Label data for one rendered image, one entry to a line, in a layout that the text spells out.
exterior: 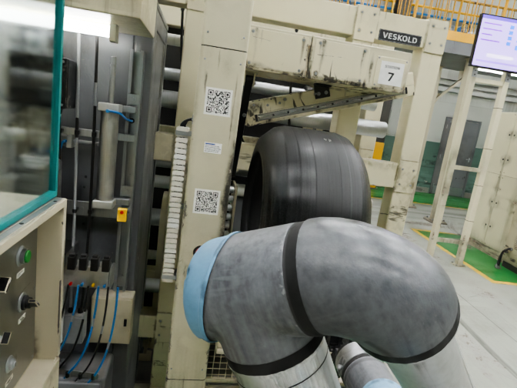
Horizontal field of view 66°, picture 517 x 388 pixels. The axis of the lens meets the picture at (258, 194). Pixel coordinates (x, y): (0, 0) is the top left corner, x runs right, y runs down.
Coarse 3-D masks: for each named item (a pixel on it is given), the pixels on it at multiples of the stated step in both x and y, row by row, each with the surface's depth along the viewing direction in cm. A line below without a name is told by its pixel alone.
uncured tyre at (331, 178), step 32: (288, 128) 119; (256, 160) 138; (288, 160) 106; (320, 160) 108; (352, 160) 111; (256, 192) 154; (288, 192) 103; (320, 192) 104; (352, 192) 105; (256, 224) 156
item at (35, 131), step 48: (0, 0) 53; (48, 0) 69; (0, 48) 55; (48, 48) 72; (0, 96) 56; (48, 96) 74; (0, 144) 58; (48, 144) 77; (0, 192) 59; (48, 192) 80
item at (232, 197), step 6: (234, 180) 171; (234, 186) 163; (234, 192) 161; (228, 198) 159; (234, 198) 159; (228, 204) 161; (234, 204) 159; (228, 210) 161; (234, 210) 160; (228, 216) 160; (228, 222) 162; (228, 228) 167
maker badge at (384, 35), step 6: (384, 30) 170; (390, 30) 171; (384, 36) 171; (390, 36) 171; (396, 36) 172; (402, 36) 172; (408, 36) 172; (414, 36) 173; (420, 36) 173; (396, 42) 172; (402, 42) 173; (408, 42) 173; (414, 42) 173; (420, 42) 174
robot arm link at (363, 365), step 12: (360, 360) 77; (372, 360) 77; (348, 372) 77; (360, 372) 75; (372, 372) 74; (384, 372) 74; (348, 384) 76; (360, 384) 73; (372, 384) 71; (384, 384) 70; (396, 384) 71
